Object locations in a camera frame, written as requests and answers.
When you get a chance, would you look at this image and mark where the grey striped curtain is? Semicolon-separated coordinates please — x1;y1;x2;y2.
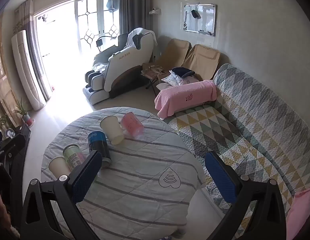
119;0;146;38
15;0;52;101

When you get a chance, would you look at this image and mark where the dark blue cloth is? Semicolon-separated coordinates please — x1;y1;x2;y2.
172;67;196;77

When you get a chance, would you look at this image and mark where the large white paper cup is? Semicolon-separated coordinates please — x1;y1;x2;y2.
99;115;125;145

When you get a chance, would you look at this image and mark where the white standing air conditioner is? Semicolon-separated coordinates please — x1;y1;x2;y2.
11;30;47;111

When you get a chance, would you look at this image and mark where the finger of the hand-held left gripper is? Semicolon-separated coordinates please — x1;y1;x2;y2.
0;133;27;167

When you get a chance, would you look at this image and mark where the patterned white pillow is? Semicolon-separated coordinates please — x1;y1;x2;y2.
161;70;200;87

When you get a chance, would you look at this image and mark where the small white paper cup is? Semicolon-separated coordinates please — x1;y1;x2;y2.
48;156;72;178

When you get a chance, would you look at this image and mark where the beige recliner chair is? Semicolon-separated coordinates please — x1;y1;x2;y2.
181;44;222;82
155;39;192;80

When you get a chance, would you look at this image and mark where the black and blue cup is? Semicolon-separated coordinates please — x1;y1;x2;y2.
87;131;112;167

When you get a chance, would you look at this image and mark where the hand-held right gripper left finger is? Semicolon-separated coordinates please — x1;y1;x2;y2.
20;150;103;240

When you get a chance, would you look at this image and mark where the white massage chair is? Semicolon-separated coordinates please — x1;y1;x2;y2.
82;27;157;105

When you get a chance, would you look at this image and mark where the folding stool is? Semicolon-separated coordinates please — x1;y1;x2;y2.
141;63;171;90

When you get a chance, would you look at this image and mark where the black low cabinet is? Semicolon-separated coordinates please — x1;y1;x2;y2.
0;124;32;155

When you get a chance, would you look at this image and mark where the pink pillow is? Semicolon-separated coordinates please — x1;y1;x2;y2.
286;189;310;240

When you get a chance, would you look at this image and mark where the potted plant red saucer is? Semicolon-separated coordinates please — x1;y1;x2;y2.
15;99;36;127

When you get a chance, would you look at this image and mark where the green and pink cup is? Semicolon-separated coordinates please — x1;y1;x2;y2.
63;144;86;171

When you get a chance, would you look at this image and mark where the leafy potted plant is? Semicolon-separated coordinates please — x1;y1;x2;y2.
0;114;14;136

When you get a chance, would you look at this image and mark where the wall whiteboard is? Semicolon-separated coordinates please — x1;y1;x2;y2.
183;4;217;37

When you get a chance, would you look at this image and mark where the white cloth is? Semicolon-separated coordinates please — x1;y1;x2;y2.
126;27;156;48

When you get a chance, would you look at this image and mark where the glass patio door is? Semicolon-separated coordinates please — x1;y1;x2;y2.
75;0;120;53

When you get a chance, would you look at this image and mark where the person's left hand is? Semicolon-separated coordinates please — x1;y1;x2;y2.
0;194;11;229

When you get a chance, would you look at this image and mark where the striped cloth covered table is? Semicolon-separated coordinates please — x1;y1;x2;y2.
41;107;207;240

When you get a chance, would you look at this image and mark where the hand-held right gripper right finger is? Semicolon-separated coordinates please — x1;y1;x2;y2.
204;151;287;240

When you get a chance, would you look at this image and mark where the triangle-patterned quilted sofa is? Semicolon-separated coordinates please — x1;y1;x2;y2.
163;63;310;230

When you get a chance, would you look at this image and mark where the pink towel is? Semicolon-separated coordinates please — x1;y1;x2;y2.
154;80;217;119

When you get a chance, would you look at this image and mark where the pink translucent cup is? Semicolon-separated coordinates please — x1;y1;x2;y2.
120;112;145;137

